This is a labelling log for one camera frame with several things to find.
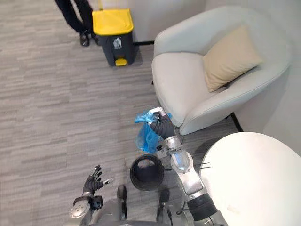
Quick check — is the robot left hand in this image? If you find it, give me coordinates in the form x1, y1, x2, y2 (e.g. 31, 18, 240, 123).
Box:
82, 165, 115, 196

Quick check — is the light grey armchair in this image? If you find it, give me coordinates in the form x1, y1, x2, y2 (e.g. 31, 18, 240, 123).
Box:
151, 6, 293, 136

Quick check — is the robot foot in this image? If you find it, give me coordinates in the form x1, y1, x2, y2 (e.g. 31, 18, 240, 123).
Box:
156, 188, 170, 221
117, 185, 128, 221

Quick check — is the small black round bin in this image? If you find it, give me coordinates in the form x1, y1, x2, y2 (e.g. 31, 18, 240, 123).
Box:
129, 154, 165, 191

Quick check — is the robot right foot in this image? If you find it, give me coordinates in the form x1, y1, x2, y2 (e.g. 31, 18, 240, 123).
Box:
156, 188, 170, 221

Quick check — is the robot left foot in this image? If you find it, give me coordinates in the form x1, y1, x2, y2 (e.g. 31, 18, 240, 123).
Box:
117, 185, 128, 221

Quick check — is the blue plastic trash bag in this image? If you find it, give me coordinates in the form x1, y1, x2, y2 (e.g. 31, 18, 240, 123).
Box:
134, 109, 173, 153

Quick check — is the large grey yellow-lidded trash can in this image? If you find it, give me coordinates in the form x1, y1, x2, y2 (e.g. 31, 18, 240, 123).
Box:
92, 8, 135, 67

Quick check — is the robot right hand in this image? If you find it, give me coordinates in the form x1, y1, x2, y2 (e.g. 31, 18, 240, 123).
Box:
146, 107, 176, 140

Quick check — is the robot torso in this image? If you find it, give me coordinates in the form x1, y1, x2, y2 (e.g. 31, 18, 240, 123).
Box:
90, 199, 196, 226

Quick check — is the person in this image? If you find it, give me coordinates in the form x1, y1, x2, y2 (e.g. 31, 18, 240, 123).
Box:
54, 0, 100, 47

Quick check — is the white round tea table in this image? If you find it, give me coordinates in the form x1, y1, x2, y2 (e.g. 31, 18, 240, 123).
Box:
198, 132, 301, 226

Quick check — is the beige cushion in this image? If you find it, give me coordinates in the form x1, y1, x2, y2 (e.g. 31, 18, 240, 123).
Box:
203, 25, 263, 92

